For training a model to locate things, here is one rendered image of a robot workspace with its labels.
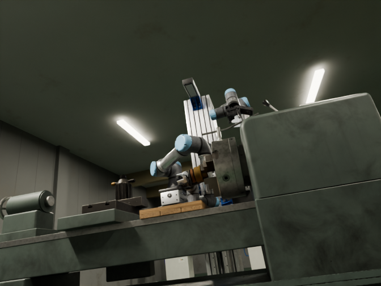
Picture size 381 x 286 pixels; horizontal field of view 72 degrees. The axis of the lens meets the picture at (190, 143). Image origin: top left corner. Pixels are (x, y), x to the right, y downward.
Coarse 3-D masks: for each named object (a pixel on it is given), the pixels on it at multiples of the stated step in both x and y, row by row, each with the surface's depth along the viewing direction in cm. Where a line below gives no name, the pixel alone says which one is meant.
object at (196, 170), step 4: (196, 168) 141; (200, 168) 142; (192, 172) 141; (196, 172) 140; (200, 172) 139; (192, 176) 140; (196, 176) 139; (200, 176) 139; (204, 176) 141; (208, 176) 144; (192, 180) 141; (196, 180) 142; (200, 180) 141
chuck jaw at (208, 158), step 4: (216, 152) 131; (208, 156) 132; (212, 156) 132; (216, 156) 130; (208, 160) 131; (212, 160) 130; (204, 164) 135; (208, 164) 133; (212, 164) 133; (204, 168) 136; (208, 168) 136; (212, 168) 136; (204, 172) 139
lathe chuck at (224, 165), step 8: (216, 144) 134; (224, 144) 133; (224, 152) 129; (216, 160) 128; (224, 160) 127; (216, 168) 127; (224, 168) 126; (232, 168) 125; (216, 176) 127; (232, 176) 126; (224, 184) 127; (232, 184) 127; (224, 192) 130; (232, 192) 130
